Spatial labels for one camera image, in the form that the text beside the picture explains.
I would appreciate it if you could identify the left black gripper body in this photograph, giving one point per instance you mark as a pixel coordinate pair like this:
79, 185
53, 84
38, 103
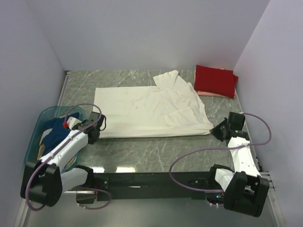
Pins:
94, 140

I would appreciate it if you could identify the white t-shirt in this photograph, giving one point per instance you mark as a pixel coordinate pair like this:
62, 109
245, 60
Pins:
170, 108

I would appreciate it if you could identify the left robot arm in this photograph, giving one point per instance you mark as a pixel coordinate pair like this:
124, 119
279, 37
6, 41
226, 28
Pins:
45, 179

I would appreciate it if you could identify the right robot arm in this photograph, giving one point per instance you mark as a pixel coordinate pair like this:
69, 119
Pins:
245, 191

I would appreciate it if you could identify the blue t-shirt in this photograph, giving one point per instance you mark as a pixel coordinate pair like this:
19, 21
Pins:
56, 134

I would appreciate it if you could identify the folded red t-shirt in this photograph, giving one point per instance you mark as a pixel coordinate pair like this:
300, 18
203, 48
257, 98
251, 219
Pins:
218, 81

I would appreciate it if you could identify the folded pink t-shirt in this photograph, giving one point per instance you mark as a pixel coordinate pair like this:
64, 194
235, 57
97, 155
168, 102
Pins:
201, 93

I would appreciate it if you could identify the teal plastic basket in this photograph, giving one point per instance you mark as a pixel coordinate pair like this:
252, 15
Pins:
49, 114

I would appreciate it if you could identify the beige t-shirt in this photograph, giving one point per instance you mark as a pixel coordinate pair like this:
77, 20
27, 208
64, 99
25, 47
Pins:
42, 150

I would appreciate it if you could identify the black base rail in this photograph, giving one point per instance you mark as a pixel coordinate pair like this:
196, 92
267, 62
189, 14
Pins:
123, 186

